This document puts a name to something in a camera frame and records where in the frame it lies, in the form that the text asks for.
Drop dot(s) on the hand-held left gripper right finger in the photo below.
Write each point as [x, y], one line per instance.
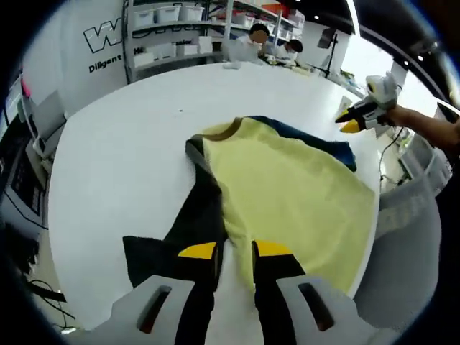
[273, 266]

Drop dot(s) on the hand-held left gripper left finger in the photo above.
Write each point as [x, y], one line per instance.
[176, 284]

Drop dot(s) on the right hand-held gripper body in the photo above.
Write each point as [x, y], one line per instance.
[386, 91]

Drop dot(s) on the yellow blue grey garment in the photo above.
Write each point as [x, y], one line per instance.
[280, 179]

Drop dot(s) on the round ceiling lights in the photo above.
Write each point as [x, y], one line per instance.
[420, 57]

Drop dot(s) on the beige flat item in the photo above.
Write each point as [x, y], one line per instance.
[308, 70]

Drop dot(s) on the black panel on tripod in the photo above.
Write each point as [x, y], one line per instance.
[325, 37]

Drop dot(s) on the white linear ceiling light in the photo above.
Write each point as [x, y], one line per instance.
[354, 16]

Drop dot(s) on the white crumpled cloth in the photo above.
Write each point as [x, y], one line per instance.
[231, 65]

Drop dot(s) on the dark equipment cabinet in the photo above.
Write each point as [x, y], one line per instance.
[21, 183]

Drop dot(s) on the grey metal shelving rack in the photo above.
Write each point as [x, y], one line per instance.
[172, 25]

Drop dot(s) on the row of white storage boxes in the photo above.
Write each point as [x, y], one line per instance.
[169, 12]

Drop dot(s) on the pink item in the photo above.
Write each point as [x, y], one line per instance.
[24, 89]

